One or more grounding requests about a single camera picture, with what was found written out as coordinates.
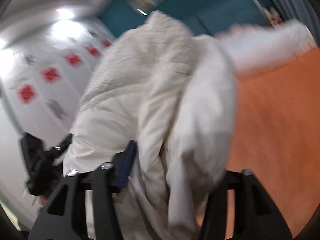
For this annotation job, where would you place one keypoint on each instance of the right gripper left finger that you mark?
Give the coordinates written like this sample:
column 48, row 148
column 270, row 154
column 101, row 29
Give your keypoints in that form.
column 64, row 215

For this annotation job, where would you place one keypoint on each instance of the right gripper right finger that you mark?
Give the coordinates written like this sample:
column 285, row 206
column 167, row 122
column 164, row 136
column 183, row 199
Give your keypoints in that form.
column 256, row 214

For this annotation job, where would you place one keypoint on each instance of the white padded jacket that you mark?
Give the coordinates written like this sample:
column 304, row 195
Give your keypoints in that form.
column 175, row 95

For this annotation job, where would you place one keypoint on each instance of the person's left hand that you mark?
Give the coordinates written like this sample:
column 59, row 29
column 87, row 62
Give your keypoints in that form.
column 43, row 200

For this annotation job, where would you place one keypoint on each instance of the orange velvet bed cover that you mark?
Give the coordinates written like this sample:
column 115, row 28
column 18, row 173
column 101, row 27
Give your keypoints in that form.
column 277, row 137

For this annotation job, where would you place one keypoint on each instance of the white panelled wardrobe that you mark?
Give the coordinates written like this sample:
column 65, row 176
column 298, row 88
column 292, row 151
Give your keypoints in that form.
column 42, row 80

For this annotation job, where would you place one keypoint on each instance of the pale pink duvet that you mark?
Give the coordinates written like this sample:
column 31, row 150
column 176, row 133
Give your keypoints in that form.
column 253, row 48

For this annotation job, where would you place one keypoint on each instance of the blue upholstered headboard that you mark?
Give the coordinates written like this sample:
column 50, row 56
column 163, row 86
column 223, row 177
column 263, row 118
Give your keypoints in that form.
column 212, row 16

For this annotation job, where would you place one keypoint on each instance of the grey curtain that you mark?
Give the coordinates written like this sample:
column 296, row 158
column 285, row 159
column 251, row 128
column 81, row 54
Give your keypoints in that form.
column 301, row 10

